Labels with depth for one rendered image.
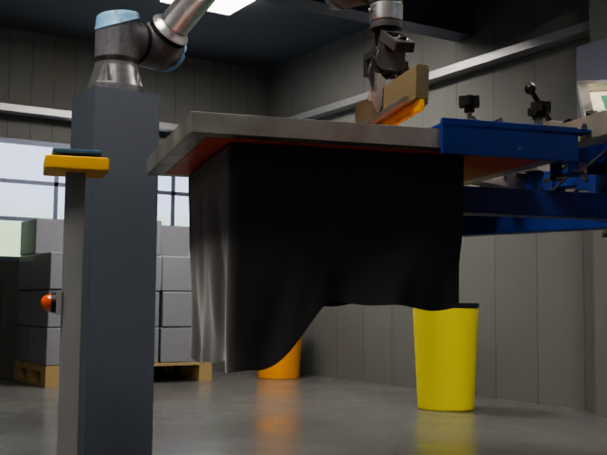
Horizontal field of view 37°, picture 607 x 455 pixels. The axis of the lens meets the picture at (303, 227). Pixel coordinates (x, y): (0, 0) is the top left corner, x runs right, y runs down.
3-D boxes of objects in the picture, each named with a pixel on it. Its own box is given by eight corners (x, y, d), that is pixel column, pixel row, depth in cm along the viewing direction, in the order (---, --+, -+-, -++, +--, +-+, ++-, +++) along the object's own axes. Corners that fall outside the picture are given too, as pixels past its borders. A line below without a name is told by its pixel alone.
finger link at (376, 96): (372, 118, 210) (378, 79, 211) (382, 114, 205) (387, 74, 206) (359, 116, 209) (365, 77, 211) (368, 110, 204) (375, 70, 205)
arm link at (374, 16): (407, 2, 207) (374, -2, 205) (407, 22, 207) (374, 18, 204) (395, 12, 214) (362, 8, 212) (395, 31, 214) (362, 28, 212)
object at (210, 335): (226, 376, 167) (229, 142, 171) (182, 360, 210) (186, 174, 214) (242, 376, 168) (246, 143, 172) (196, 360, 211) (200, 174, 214)
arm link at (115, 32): (84, 59, 245) (85, 9, 246) (122, 69, 255) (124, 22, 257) (114, 51, 238) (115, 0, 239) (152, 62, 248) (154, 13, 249)
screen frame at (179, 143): (191, 132, 162) (191, 110, 162) (145, 175, 217) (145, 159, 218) (577, 157, 185) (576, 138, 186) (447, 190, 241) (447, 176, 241)
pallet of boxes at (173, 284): (168, 373, 850) (171, 229, 861) (211, 381, 774) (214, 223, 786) (14, 379, 775) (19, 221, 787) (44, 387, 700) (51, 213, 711)
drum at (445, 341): (397, 406, 591) (397, 302, 596) (448, 403, 613) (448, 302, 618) (442, 413, 554) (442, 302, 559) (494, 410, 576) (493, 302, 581)
